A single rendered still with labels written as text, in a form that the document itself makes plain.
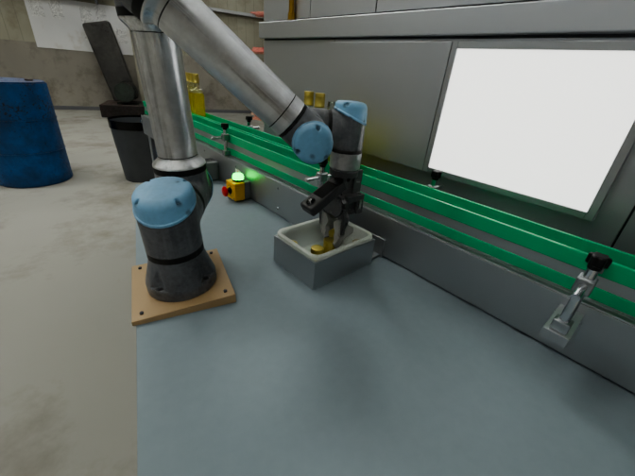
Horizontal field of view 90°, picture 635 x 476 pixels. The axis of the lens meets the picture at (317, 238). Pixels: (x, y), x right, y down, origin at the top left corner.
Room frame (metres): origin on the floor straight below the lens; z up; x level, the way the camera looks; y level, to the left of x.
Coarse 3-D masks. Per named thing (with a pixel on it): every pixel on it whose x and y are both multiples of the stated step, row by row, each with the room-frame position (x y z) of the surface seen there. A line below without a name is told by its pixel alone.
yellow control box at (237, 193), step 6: (228, 180) 1.17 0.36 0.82; (246, 180) 1.19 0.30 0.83; (228, 186) 1.17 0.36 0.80; (234, 186) 1.14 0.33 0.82; (240, 186) 1.15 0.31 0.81; (246, 186) 1.17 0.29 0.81; (234, 192) 1.14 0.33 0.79; (240, 192) 1.15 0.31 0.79; (246, 192) 1.17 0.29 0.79; (234, 198) 1.14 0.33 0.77; (240, 198) 1.15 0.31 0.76; (246, 198) 1.17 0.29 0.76
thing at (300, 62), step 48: (288, 0) 1.54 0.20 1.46; (336, 0) 1.34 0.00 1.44; (384, 0) 1.19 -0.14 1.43; (432, 0) 1.07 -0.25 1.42; (480, 0) 0.97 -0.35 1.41; (528, 0) 0.89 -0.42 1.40; (576, 0) 0.80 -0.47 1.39; (624, 0) 0.74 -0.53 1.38; (288, 48) 1.53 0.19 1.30; (480, 192) 0.86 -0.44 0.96; (624, 192) 0.66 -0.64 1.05; (624, 240) 0.63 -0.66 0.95
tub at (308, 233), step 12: (288, 228) 0.78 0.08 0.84; (300, 228) 0.80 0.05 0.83; (312, 228) 0.83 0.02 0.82; (360, 228) 0.81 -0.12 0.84; (288, 240) 0.71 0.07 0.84; (300, 240) 0.80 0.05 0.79; (312, 240) 0.83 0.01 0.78; (348, 240) 0.83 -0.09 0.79; (360, 240) 0.74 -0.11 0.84; (300, 252) 0.66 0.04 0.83; (336, 252) 0.67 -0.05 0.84
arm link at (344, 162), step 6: (330, 156) 0.77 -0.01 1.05; (336, 156) 0.74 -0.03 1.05; (342, 156) 0.74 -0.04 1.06; (348, 156) 0.73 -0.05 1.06; (354, 156) 0.74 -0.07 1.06; (360, 156) 0.75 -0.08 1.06; (330, 162) 0.76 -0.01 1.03; (336, 162) 0.74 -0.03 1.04; (342, 162) 0.73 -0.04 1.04; (348, 162) 0.73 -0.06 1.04; (354, 162) 0.74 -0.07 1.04; (360, 162) 0.76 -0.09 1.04; (336, 168) 0.74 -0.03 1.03; (342, 168) 0.73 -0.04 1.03; (348, 168) 0.73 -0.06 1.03; (354, 168) 0.74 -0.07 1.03
